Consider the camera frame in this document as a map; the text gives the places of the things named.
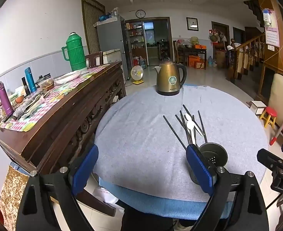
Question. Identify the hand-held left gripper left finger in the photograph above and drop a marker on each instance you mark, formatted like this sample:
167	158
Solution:
85	170

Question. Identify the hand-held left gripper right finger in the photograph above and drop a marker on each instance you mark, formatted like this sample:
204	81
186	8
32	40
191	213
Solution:
200	168

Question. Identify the dark metal utensil holder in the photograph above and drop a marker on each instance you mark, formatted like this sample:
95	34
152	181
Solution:
214	152

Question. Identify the white plastic spoon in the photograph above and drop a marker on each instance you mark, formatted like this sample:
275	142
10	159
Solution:
188	117
191	125

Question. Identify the red round stool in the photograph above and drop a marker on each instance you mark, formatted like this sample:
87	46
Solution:
270	112

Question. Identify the carved wooden sideboard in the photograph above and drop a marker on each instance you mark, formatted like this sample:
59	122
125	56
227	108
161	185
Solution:
59	130

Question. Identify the small white box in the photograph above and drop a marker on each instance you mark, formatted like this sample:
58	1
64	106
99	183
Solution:
258	105

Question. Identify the beige armchair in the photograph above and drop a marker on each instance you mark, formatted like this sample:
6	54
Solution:
281	93

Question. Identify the round table with grey cloth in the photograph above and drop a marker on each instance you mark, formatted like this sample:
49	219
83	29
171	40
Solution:
136	137

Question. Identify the gold patterned cloth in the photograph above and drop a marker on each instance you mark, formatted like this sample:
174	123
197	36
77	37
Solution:
13	192

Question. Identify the checked pink cloth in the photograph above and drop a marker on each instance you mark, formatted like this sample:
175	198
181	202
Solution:
67	89

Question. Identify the clear food container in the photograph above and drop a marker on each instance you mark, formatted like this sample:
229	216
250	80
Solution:
46	83

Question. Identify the white plate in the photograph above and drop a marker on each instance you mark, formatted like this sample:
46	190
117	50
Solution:
68	77

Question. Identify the gold electric kettle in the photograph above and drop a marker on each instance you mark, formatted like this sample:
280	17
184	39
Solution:
170	77

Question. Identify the small black bottle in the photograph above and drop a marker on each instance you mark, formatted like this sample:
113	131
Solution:
26	86

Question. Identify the wooden stair railing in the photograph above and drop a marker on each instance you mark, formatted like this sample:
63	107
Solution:
249	50

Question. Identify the blue bottle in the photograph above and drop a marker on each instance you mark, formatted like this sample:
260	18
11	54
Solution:
31	80

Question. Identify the orange cardboard boxes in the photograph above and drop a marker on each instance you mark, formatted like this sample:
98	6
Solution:
196	62

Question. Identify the purple bottle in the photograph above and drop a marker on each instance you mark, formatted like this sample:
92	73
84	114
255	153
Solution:
5	101

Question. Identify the blue water jug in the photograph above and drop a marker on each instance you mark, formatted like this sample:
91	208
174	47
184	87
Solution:
210	62

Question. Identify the small floor fan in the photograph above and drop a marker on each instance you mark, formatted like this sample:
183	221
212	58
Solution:
137	73

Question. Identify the wooden chair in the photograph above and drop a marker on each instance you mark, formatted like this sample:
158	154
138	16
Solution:
94	60

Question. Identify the dark wooden side table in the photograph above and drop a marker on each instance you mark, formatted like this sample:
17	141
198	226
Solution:
192	51

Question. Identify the white chest freezer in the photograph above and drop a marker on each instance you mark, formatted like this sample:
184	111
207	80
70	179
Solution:
112	56

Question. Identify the green thermos flask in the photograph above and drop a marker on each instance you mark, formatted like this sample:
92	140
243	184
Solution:
75	53

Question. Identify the grey refrigerator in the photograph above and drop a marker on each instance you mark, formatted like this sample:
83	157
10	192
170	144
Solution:
110	36

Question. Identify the wooden shelf cabinet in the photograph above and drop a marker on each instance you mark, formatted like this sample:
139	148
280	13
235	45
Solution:
135	38

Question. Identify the brown curtain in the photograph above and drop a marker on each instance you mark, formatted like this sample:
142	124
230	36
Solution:
92	21

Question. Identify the wall calendar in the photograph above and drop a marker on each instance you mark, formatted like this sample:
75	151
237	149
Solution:
272	33

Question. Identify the framed wall picture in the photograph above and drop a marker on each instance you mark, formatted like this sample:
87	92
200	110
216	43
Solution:
192	24

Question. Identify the round wall clock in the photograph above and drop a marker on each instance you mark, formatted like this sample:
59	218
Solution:
140	13

